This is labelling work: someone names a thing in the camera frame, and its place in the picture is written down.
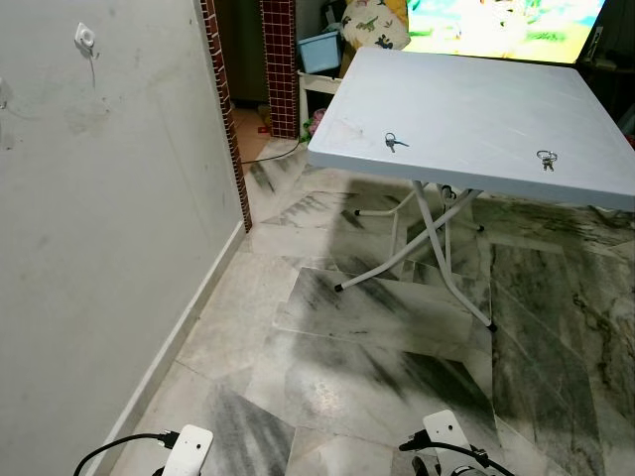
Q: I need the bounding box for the white folding table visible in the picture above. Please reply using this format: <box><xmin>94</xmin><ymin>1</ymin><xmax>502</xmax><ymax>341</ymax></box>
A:
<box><xmin>307</xmin><ymin>46</ymin><xmax>635</xmax><ymax>332</ymax></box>

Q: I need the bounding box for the television with bright picture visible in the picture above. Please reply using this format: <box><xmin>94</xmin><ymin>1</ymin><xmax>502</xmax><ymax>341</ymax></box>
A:
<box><xmin>404</xmin><ymin>0</ymin><xmax>609</xmax><ymax>66</ymax></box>

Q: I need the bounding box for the dinosaur print cushion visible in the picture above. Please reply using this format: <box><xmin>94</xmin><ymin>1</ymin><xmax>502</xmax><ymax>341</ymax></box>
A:
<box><xmin>342</xmin><ymin>0</ymin><xmax>411</xmax><ymax>52</ymax></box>

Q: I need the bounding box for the small white shelf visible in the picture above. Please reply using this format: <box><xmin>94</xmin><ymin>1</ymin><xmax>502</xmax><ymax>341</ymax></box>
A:
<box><xmin>297</xmin><ymin>70</ymin><xmax>344</xmax><ymax>141</ymax></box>

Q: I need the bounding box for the light blue plastic bin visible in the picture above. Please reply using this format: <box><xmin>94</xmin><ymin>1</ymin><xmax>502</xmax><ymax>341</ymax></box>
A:
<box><xmin>298</xmin><ymin>30</ymin><xmax>344</xmax><ymax>76</ymax></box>

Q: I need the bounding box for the red brick tile pillar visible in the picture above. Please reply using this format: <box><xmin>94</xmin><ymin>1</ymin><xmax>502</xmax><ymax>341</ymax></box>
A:
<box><xmin>259</xmin><ymin>0</ymin><xmax>300</xmax><ymax>140</ymax></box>

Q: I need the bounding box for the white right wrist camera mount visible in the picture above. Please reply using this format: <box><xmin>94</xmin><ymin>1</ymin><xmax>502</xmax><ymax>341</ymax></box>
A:
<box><xmin>423</xmin><ymin>410</ymin><xmax>470</xmax><ymax>463</ymax></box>

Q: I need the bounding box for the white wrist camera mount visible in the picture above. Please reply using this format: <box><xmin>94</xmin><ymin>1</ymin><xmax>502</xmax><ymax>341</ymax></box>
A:
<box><xmin>423</xmin><ymin>410</ymin><xmax>470</xmax><ymax>463</ymax></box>
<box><xmin>162</xmin><ymin>424</ymin><xmax>215</xmax><ymax>476</ymax></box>

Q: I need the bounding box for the thin black floor cable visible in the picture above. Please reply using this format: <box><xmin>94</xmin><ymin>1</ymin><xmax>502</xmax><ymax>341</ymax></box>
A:
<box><xmin>238</xmin><ymin>139</ymin><xmax>305</xmax><ymax>166</ymax></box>

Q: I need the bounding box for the red brick wall edge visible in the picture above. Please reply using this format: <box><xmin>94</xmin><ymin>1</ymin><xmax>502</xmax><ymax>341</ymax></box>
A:
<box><xmin>198</xmin><ymin>0</ymin><xmax>250</xmax><ymax>235</ymax></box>

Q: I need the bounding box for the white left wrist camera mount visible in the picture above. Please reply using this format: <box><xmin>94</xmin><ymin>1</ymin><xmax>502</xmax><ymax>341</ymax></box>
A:
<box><xmin>162</xmin><ymin>424</ymin><xmax>215</xmax><ymax>476</ymax></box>

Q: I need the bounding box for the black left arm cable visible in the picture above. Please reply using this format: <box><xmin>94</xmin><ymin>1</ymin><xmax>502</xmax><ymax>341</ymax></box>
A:
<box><xmin>73</xmin><ymin>430</ymin><xmax>182</xmax><ymax>476</ymax></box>

